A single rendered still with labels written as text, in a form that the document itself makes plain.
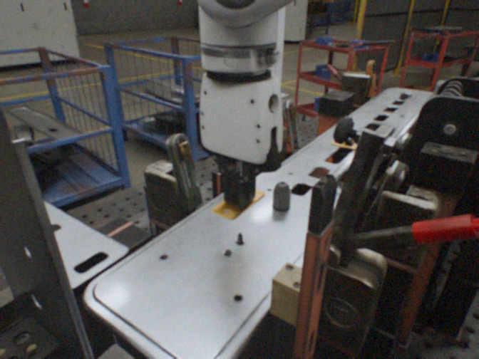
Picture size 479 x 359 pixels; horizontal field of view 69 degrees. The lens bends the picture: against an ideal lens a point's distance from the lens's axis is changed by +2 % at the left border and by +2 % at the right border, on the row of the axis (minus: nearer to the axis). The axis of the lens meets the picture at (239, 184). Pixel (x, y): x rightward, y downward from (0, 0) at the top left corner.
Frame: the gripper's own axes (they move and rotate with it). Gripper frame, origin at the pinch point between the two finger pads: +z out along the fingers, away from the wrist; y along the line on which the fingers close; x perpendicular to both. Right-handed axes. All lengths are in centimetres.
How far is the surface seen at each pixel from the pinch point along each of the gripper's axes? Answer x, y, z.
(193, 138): -152, 153, 76
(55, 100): -118, 279, 58
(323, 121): -76, 19, 15
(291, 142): -38.9, 11.7, 8.8
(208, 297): 10.9, -3.0, 9.5
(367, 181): 1.6, -16.7, -6.9
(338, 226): 1.7, -14.7, -0.6
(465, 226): 0.9, -25.5, -4.7
